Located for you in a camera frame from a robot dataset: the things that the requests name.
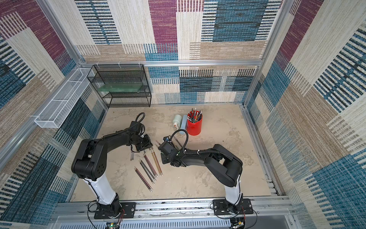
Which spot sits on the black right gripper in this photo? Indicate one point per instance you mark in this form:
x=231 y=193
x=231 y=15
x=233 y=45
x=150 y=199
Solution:
x=165 y=146

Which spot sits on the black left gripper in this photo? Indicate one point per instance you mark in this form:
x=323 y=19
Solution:
x=149 y=144

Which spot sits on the navy striped pencil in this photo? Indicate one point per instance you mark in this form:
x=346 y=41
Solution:
x=148 y=171

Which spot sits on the yellow striped pencil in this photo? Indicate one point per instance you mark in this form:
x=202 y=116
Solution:
x=157 y=163

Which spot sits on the black white striped pencil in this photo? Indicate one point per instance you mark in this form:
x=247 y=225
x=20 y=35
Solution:
x=146 y=171

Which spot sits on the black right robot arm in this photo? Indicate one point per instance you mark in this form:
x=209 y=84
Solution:
x=225 y=166

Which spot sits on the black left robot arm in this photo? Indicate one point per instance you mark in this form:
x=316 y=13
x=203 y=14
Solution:
x=90 y=162

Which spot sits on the pencils in red cup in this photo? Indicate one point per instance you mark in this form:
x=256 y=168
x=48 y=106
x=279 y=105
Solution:
x=194 y=116

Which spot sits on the light blue eraser box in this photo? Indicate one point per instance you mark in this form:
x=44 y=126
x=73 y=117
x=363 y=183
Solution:
x=183 y=124

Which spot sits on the red pencil cup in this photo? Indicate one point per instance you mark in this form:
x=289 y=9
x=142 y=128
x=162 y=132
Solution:
x=194 y=128

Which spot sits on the green board on shelf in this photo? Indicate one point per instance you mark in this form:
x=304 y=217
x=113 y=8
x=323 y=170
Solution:
x=120 y=87

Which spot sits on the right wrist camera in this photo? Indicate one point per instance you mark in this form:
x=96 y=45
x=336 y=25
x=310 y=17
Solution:
x=166 y=139

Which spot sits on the black wire mesh shelf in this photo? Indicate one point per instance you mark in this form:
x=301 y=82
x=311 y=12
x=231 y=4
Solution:
x=100 y=75

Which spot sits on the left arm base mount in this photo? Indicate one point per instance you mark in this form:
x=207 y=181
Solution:
x=125 y=210

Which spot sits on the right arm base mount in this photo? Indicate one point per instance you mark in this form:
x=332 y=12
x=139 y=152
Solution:
x=222 y=207

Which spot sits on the white wire mesh basket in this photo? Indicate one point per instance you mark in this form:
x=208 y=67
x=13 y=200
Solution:
x=60 y=106

